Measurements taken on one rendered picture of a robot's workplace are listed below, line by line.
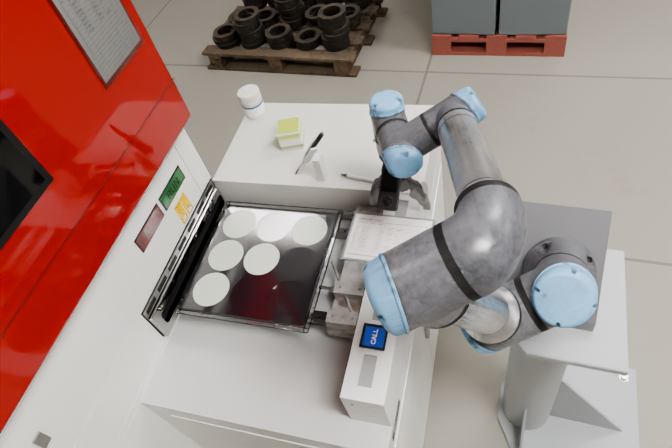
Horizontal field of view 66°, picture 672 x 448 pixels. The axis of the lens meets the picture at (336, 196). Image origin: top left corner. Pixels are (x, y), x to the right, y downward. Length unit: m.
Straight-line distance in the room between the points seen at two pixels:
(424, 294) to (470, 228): 0.11
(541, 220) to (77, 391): 1.07
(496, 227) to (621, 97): 2.54
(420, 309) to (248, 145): 1.05
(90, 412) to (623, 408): 1.69
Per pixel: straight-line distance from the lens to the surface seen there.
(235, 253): 1.48
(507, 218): 0.71
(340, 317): 1.28
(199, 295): 1.44
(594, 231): 1.28
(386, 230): 1.32
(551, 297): 1.07
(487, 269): 0.69
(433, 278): 0.70
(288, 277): 1.38
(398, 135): 1.05
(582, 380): 2.20
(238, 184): 1.56
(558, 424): 2.13
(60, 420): 1.28
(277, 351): 1.38
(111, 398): 1.38
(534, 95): 3.16
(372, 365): 1.16
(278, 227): 1.48
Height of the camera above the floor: 2.02
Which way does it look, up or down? 48 degrees down
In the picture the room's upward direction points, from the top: 17 degrees counter-clockwise
